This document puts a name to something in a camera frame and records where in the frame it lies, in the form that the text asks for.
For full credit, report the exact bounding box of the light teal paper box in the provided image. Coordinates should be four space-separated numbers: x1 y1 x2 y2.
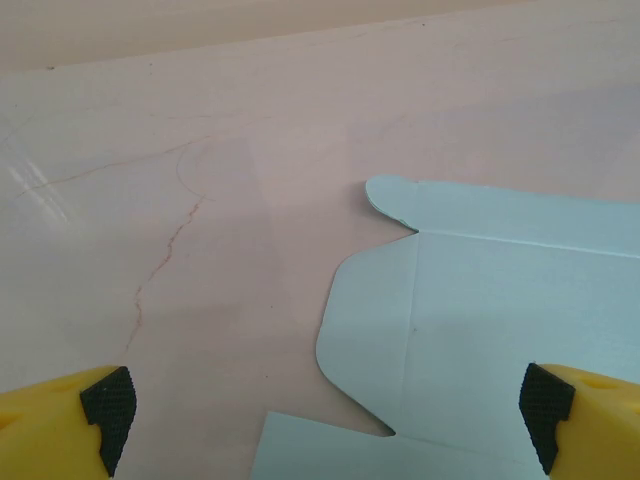
249 173 640 480

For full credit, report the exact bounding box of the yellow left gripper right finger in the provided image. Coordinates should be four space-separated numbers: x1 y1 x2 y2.
519 362 640 480

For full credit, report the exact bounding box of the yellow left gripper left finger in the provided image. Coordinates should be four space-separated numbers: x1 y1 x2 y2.
0 365 136 480

